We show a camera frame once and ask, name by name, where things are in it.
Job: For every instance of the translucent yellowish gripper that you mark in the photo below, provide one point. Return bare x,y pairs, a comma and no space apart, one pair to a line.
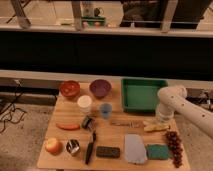
163,121

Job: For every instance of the yellow banana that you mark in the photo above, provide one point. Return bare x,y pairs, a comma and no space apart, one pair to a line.
152,126

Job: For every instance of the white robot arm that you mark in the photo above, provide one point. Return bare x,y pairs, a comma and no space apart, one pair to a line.
173,99

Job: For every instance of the blue plastic cup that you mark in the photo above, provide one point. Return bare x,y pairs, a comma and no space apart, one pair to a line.
105,110

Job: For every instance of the white plastic cup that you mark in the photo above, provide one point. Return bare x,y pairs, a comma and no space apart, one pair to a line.
85,103

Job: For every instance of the metal measuring cup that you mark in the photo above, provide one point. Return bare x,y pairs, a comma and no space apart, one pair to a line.
73,147

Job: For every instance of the dark red grape bunch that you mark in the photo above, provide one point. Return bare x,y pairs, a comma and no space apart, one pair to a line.
174,144

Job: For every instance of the green scrub sponge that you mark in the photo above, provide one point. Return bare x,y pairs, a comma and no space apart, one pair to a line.
157,152

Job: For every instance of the green plastic tray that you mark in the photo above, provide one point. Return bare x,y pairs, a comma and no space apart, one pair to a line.
140,95

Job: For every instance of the grey blue cloth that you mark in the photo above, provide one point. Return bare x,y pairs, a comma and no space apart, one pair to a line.
134,149

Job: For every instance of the black rectangular sponge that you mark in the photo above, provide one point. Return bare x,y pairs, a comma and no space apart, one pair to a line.
107,152

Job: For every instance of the purple bowl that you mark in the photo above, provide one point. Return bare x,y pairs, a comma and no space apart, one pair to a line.
100,88

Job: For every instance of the wooden cutting board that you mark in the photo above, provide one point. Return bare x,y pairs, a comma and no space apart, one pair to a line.
66,111

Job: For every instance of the small metal can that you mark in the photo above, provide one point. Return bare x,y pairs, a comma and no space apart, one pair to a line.
88,123

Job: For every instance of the red bowl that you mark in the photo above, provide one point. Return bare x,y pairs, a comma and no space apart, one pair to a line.
69,89

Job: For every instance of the orange carrot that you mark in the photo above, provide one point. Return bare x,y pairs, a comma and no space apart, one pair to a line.
69,127

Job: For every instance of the red yellow apple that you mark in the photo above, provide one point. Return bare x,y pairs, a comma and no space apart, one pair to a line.
53,146

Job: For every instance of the black handled knife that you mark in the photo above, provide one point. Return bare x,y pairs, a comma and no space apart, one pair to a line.
90,148

